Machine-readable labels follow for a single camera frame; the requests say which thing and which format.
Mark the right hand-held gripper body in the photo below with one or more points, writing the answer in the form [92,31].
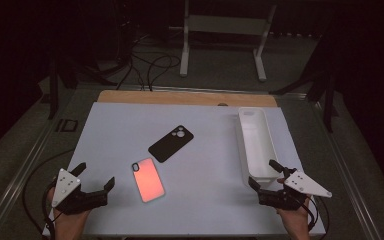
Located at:
[303,185]

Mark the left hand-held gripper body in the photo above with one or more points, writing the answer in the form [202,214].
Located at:
[66,186]

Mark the white plastic bin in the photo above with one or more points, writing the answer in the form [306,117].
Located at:
[258,143]

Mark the pink phone case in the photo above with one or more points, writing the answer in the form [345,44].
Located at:
[148,180]

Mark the black phone case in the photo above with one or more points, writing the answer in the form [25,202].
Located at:
[170,145]

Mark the person's right hand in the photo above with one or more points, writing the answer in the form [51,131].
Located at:
[296,223]

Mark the person's left hand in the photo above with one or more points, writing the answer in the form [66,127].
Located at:
[68,226]

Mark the white table mat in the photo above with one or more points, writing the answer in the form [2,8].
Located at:
[196,206]

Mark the black tripod stand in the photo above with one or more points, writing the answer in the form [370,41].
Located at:
[328,100]
[53,93]

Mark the white metal stand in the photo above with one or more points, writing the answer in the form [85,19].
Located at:
[226,25]

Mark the black rectangular floor bracket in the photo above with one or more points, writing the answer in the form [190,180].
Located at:
[61,125]

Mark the grey metal rail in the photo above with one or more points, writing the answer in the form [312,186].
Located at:
[350,173]
[16,180]

